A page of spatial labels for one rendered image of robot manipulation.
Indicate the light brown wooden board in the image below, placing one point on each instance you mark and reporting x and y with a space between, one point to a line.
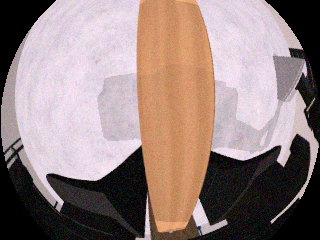
176 97

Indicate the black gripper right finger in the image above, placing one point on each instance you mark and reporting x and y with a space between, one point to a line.
227 179

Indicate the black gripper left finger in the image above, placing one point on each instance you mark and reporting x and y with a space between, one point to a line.
121 194

